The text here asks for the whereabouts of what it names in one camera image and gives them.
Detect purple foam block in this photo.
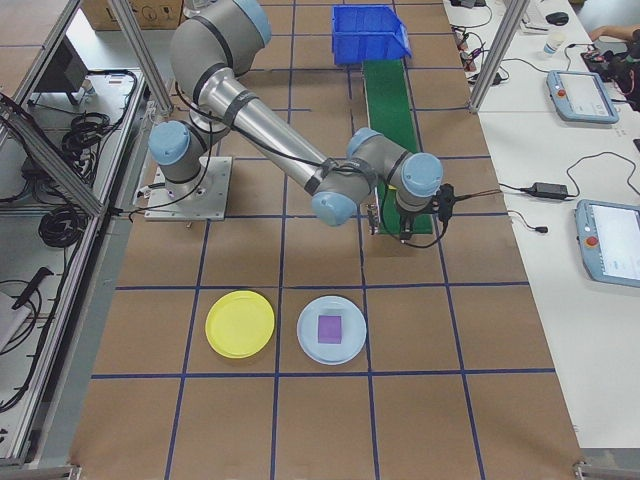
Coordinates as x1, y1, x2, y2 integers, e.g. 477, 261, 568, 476
317, 314, 344, 345

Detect brown cardboard box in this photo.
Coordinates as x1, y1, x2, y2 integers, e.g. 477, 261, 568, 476
82, 0, 187, 31

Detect black monitor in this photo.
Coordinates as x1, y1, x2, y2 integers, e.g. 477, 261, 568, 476
32, 37, 89, 106

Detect white side table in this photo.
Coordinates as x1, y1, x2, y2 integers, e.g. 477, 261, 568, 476
442, 0, 640, 451

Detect red conveyor wires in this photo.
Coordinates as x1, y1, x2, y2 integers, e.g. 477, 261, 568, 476
452, 188, 503, 202

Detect black cable with plug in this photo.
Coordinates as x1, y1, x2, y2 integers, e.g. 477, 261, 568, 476
508, 210, 550, 235

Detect black handle tool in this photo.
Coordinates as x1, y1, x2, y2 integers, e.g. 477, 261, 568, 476
12, 268, 54, 309

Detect metal bar frame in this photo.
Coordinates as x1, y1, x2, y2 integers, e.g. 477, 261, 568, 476
0, 0, 151, 466

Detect blue plastic bin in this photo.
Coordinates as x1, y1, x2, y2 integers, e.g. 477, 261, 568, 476
330, 4, 414, 66

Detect yellow round plate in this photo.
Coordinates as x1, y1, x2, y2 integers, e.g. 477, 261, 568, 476
205, 290, 277, 359

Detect blue grey teach pendant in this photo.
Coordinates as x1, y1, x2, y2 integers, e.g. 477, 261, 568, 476
573, 199, 640, 289
546, 69, 620, 125

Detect black power adapter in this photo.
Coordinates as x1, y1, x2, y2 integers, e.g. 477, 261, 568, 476
530, 182, 570, 198

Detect green conveyor belt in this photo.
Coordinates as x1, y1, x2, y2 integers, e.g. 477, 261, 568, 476
360, 59, 434, 237

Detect light blue round plate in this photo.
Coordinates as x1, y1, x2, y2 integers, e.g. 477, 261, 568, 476
296, 295, 369, 366

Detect black power adapter cable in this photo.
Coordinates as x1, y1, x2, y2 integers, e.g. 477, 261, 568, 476
499, 152, 640, 201

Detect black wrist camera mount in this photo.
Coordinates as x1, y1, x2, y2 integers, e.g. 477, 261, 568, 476
433, 183, 457, 221

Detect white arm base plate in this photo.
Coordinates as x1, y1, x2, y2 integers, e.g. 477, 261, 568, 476
144, 156, 234, 221

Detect black coiled cable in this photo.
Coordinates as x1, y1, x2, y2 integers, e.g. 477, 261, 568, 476
39, 207, 89, 249
62, 113, 124, 156

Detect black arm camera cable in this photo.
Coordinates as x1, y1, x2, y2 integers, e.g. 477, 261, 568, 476
172, 74, 450, 250

